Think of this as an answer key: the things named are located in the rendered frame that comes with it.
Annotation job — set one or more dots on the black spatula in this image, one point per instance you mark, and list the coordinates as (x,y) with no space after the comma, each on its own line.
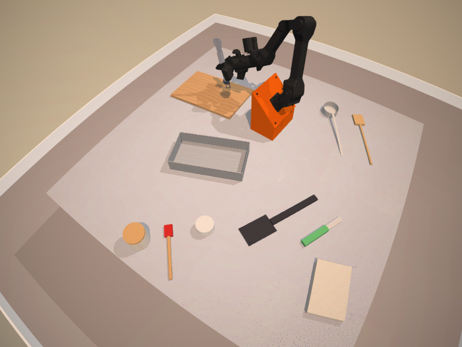
(263,226)

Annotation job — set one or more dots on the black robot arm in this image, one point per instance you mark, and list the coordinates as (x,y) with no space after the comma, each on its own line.
(293,88)

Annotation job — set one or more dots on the grey rectangular roasting tin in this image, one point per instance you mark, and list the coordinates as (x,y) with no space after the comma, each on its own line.
(210,156)

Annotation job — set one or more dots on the grey cylinder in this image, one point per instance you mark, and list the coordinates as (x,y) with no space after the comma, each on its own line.
(205,225)

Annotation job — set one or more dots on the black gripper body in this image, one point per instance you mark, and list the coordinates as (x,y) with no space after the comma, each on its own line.
(236,63)

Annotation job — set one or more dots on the orange flat spatula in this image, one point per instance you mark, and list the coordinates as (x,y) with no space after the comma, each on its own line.
(358,120)

